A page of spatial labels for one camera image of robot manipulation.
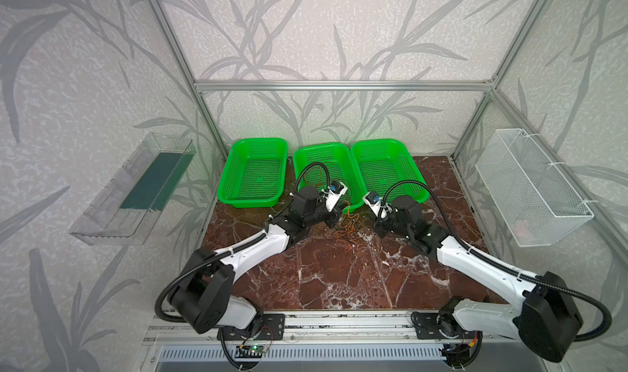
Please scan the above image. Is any red cable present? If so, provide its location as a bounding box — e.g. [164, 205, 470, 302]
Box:
[306, 163, 335, 189]

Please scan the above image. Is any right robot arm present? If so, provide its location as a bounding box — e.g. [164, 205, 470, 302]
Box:
[363, 182, 613, 363]

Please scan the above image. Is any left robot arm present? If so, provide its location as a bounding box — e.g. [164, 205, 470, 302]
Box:
[154, 162, 348, 338]

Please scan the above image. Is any middle green plastic basket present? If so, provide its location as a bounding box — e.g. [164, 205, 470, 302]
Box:
[293, 143, 367, 213]

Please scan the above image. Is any green plastic basket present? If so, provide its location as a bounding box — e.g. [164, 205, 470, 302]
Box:
[293, 143, 367, 213]
[218, 138, 288, 209]
[350, 139, 426, 210]

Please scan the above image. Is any right green plastic basket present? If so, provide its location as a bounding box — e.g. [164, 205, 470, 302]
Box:
[350, 139, 426, 210]

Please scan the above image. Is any left green plastic basket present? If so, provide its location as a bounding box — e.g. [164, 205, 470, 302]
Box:
[218, 138, 288, 209]

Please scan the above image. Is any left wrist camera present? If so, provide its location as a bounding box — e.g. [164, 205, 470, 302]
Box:
[324, 180, 348, 212]

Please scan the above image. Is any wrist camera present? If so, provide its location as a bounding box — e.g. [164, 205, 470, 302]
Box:
[324, 180, 348, 212]
[363, 192, 389, 221]

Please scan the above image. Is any tangled cable pile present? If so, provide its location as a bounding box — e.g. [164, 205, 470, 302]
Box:
[328, 202, 379, 250]

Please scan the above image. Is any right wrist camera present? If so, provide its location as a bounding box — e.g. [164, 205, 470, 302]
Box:
[363, 192, 389, 221]

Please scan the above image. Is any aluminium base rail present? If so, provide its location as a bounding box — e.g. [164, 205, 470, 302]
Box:
[144, 309, 555, 346]

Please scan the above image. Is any white wire mesh basket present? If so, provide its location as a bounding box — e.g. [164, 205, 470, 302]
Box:
[476, 128, 595, 248]

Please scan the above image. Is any aluminium frame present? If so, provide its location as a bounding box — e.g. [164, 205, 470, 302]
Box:
[136, 0, 628, 348]

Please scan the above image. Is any clear acrylic wall shelf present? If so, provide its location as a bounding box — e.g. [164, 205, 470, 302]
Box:
[70, 133, 196, 246]

